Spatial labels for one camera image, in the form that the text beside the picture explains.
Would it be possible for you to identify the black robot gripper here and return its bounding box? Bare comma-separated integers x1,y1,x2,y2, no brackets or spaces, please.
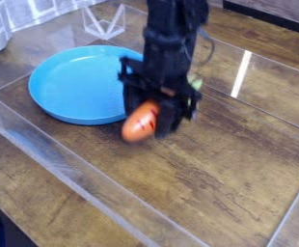
119,28,198,139

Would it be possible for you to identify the orange toy carrot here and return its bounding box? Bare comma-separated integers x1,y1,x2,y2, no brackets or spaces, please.
120,74,204,144

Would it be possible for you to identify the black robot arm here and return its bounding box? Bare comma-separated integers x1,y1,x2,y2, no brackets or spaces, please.
119,0,208,139

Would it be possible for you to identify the blue round tray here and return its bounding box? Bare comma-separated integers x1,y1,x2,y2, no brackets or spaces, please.
28,45,142,125

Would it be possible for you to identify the dark background board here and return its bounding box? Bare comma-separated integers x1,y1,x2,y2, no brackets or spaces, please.
223,0,299,33

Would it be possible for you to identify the black cable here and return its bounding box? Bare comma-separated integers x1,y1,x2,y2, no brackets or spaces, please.
196,27,216,66

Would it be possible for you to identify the clear acrylic corner bracket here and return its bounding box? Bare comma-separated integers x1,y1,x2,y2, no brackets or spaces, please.
82,4,127,41

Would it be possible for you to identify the clear acrylic enclosure wall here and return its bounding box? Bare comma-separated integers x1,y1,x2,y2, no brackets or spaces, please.
0,0,299,247

